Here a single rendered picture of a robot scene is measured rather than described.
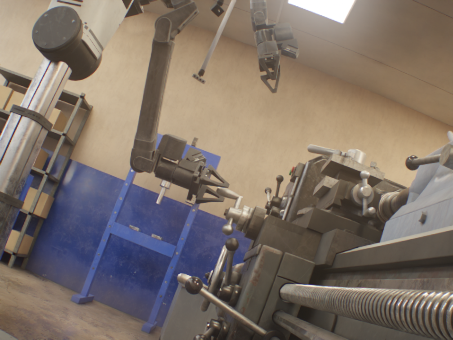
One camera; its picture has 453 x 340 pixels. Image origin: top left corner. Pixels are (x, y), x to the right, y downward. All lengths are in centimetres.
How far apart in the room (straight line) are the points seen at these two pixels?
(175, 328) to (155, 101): 277
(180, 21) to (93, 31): 28
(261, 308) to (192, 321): 281
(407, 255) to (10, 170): 107
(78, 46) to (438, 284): 117
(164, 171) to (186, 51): 457
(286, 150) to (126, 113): 187
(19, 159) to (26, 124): 10
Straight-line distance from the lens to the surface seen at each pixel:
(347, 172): 144
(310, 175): 203
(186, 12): 134
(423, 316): 39
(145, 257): 528
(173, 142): 133
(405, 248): 68
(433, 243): 60
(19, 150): 140
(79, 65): 150
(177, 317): 389
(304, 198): 200
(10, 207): 143
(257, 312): 110
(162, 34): 132
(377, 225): 165
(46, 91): 144
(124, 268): 531
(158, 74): 134
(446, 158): 94
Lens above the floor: 68
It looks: 12 degrees up
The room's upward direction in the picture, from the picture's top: 21 degrees clockwise
